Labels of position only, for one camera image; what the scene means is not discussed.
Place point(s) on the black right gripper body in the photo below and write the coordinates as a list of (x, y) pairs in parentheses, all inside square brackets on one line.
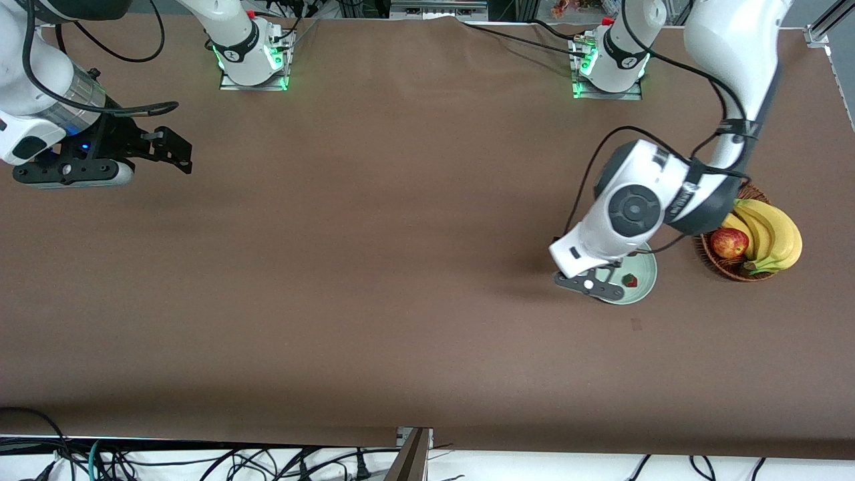
[(119, 137)]

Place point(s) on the red toy strawberry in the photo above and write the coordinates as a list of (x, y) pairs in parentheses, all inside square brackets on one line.
[(630, 280)]

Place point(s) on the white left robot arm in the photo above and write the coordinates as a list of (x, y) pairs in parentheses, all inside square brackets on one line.
[(728, 40)]

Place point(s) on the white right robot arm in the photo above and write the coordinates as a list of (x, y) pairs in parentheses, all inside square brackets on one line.
[(27, 73)]

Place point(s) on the light green round plate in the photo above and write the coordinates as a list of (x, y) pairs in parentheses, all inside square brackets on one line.
[(644, 274)]

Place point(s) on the brown wicker basket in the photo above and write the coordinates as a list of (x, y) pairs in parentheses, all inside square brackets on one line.
[(725, 268)]

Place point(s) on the red yellow apple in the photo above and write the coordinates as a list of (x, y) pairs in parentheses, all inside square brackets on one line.
[(729, 244)]

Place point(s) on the yellow banana bunch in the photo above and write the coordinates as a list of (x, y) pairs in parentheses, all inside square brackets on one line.
[(781, 234)]

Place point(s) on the brown table cover mat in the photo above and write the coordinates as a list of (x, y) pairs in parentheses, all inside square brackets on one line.
[(401, 167)]

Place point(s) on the brown wooden beam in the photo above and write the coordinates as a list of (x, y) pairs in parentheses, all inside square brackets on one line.
[(407, 461)]

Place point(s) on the grey metal equipment box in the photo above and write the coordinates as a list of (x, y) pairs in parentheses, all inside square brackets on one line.
[(437, 8)]

